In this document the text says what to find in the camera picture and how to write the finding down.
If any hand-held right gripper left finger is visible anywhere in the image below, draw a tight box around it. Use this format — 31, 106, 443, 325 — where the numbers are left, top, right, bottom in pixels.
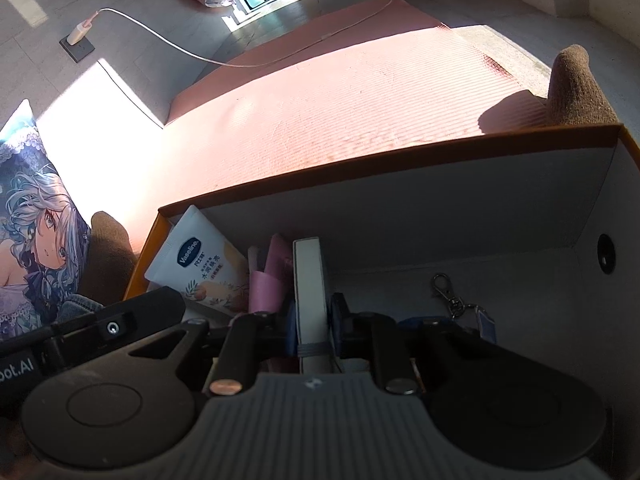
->
127, 302, 299, 397

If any white charger plug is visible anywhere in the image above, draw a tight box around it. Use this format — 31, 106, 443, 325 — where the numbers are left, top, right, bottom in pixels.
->
67, 19, 96, 46

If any pink notebook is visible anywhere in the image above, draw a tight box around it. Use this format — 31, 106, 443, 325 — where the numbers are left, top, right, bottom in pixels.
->
247, 234, 296, 313

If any white lotion tube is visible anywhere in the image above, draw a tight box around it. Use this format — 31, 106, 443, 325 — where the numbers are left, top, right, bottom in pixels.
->
144, 205, 251, 318

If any grey wall socket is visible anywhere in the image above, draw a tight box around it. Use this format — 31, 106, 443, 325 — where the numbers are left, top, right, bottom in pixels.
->
59, 35, 96, 64

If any orange cardboard box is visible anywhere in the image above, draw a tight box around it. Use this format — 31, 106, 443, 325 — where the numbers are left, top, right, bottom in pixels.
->
122, 122, 640, 411

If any plush doll keychain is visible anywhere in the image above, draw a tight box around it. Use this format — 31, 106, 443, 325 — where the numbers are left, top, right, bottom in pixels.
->
397, 272, 498, 346

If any person's leg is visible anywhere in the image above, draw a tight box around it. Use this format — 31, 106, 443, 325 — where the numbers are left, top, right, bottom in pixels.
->
60, 210, 140, 321
546, 45, 621, 127

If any white charging cable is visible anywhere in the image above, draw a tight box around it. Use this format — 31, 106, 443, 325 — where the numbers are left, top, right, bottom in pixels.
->
92, 0, 396, 68

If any person's right leg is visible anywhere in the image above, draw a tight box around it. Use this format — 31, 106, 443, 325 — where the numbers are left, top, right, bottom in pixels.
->
546, 45, 621, 127

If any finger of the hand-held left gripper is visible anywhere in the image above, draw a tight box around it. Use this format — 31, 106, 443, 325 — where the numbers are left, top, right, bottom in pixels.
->
94, 287, 187, 341

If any person's left leg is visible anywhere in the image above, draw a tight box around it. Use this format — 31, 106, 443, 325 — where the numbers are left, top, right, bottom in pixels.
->
60, 210, 140, 321

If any pink floor mat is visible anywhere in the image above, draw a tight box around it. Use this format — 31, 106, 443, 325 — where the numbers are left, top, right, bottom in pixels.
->
117, 0, 551, 241

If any printed pillow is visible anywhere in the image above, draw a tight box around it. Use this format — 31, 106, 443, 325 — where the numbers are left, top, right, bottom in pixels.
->
0, 99, 93, 341

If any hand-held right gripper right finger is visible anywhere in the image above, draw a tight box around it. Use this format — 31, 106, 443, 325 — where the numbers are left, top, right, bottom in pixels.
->
330, 292, 506, 394

